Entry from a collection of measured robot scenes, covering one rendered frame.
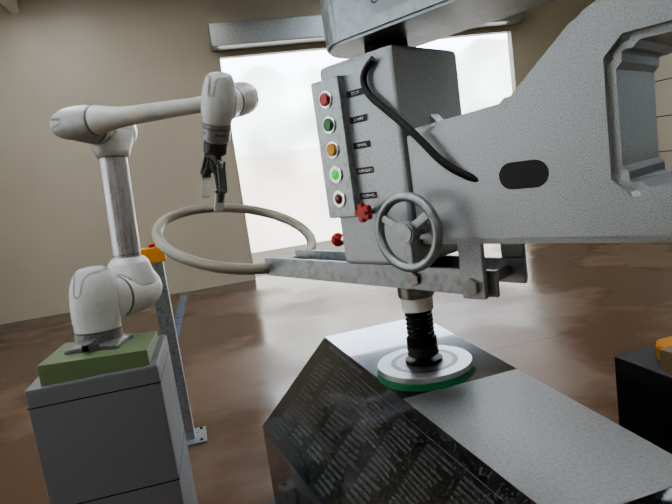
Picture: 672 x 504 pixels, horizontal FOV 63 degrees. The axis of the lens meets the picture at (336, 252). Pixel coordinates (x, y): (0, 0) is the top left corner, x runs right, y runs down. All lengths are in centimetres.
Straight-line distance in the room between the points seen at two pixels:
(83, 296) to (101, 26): 647
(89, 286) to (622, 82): 165
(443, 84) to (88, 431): 149
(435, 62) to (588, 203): 45
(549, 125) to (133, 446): 159
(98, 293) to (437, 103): 131
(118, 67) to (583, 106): 748
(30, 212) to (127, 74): 220
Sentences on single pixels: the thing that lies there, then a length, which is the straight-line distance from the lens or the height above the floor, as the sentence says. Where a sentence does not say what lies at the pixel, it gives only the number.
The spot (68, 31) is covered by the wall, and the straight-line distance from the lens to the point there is 829.
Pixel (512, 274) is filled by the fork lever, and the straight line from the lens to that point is 115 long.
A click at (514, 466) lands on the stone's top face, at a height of 82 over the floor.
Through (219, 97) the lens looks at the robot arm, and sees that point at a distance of 175.
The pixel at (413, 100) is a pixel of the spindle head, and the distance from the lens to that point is 110.
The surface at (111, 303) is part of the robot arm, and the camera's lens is 202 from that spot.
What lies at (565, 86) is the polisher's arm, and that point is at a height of 140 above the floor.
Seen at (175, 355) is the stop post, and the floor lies 49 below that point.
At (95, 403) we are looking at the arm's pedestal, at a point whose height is 71.
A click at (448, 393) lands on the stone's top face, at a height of 82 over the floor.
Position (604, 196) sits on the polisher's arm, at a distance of 90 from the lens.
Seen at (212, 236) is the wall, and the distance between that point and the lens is 788.
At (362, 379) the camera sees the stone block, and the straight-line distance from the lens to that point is 142.
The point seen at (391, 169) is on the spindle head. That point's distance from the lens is 108.
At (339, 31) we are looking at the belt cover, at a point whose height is 160.
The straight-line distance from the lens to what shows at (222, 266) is 147.
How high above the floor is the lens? 132
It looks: 8 degrees down
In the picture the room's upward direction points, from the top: 8 degrees counter-clockwise
